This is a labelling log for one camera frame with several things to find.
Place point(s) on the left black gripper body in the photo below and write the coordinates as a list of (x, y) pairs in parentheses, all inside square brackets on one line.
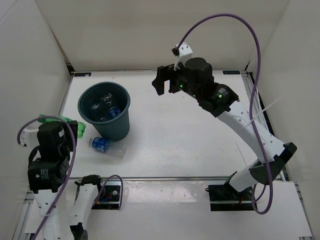
[(68, 144)]

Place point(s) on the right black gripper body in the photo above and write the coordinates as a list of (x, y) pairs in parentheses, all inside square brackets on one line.
[(184, 84)]

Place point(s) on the green plastic soda bottle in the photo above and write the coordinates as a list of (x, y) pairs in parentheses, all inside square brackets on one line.
[(81, 127)]

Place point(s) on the clear crushed plastic bottle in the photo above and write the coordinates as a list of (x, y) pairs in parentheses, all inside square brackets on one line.
[(99, 110)]

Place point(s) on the clear bottle blue label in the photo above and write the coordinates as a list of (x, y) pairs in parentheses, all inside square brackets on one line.
[(110, 106)]

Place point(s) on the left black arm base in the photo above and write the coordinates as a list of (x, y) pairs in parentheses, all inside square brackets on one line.
[(110, 198)]

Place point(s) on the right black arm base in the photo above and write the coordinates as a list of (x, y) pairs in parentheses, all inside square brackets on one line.
[(223, 199)]

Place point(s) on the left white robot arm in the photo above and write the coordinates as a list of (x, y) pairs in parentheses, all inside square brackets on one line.
[(49, 164)]

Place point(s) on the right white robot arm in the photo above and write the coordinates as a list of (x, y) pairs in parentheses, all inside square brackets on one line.
[(223, 103)]

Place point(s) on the dark teal plastic bin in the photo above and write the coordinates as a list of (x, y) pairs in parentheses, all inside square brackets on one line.
[(115, 129)]

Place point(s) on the Pocari Sweat clear bottle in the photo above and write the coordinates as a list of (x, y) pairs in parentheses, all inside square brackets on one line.
[(112, 148)]

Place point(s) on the white zip tie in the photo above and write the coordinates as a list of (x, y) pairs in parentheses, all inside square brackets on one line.
[(261, 112)]

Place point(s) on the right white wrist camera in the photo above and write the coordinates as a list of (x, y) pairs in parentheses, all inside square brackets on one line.
[(183, 53)]

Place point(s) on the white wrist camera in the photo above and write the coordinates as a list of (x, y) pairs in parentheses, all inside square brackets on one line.
[(183, 53), (28, 138)]

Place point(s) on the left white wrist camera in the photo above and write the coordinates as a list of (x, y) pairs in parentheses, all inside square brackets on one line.
[(28, 138)]

